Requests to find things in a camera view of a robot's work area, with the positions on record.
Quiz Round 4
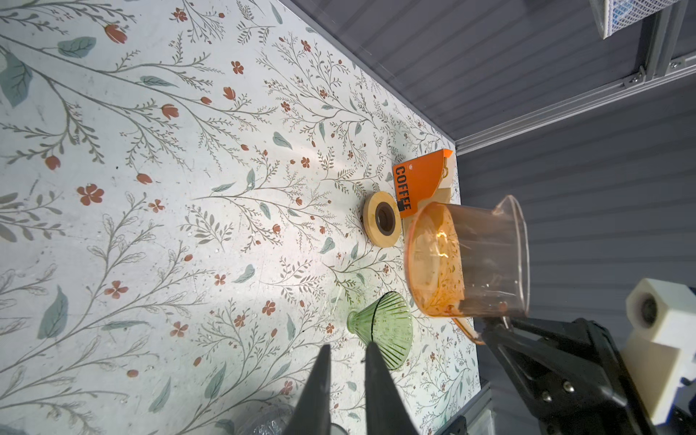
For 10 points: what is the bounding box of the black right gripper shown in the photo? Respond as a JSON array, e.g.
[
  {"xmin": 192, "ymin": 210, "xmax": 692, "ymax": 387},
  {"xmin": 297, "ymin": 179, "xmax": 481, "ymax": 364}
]
[{"xmin": 480, "ymin": 316, "xmax": 696, "ymax": 435}]

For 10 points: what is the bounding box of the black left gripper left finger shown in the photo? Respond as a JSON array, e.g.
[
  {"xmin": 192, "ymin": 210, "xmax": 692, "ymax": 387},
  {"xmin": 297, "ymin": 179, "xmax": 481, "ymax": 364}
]
[{"xmin": 284, "ymin": 344, "xmax": 331, "ymax": 435}]

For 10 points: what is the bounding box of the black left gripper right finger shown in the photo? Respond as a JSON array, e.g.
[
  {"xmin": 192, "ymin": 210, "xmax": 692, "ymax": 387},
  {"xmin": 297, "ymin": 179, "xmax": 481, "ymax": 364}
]
[{"xmin": 365, "ymin": 342, "xmax": 418, "ymax": 435}]

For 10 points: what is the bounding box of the clear grey glass dripper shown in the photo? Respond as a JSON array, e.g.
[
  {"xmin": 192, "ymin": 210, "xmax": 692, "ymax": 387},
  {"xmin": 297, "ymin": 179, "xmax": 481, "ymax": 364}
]
[{"xmin": 237, "ymin": 403, "xmax": 348, "ymax": 434}]

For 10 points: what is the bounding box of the orange glass pitcher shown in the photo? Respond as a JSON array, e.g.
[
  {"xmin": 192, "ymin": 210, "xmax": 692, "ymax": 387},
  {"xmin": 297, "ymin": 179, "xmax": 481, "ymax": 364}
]
[{"xmin": 404, "ymin": 195, "xmax": 530, "ymax": 345}]

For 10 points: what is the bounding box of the orange coffee filter box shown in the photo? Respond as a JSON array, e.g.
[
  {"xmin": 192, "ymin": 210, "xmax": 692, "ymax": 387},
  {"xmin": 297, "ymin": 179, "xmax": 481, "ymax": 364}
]
[{"xmin": 393, "ymin": 149, "xmax": 456, "ymax": 219}]

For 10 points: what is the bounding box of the green glass dripper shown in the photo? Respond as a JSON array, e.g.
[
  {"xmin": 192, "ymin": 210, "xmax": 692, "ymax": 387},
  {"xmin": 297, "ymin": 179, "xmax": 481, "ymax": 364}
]
[{"xmin": 346, "ymin": 291, "xmax": 413, "ymax": 371}]

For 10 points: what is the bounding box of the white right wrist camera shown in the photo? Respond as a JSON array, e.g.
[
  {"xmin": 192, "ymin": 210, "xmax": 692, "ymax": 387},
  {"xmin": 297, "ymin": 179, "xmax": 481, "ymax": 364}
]
[{"xmin": 621, "ymin": 278, "xmax": 695, "ymax": 426}]

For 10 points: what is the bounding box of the white wire mesh basket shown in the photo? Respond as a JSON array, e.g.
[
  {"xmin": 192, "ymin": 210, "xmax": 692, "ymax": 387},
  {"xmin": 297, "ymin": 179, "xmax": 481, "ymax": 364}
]
[{"xmin": 589, "ymin": 0, "xmax": 677, "ymax": 40}]

